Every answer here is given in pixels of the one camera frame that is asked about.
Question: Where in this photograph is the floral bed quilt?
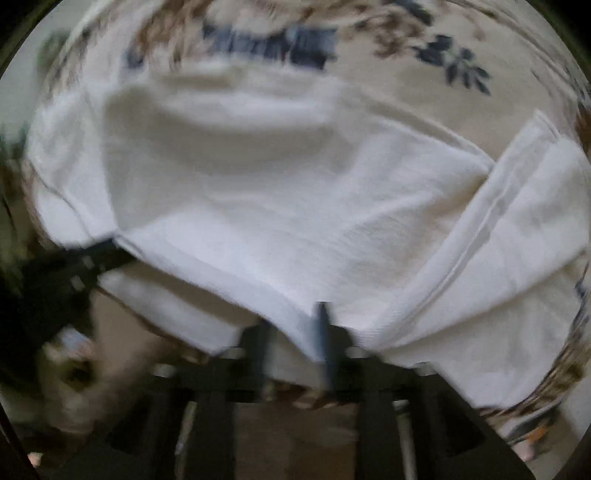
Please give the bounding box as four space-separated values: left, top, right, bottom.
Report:
27 0 591 444

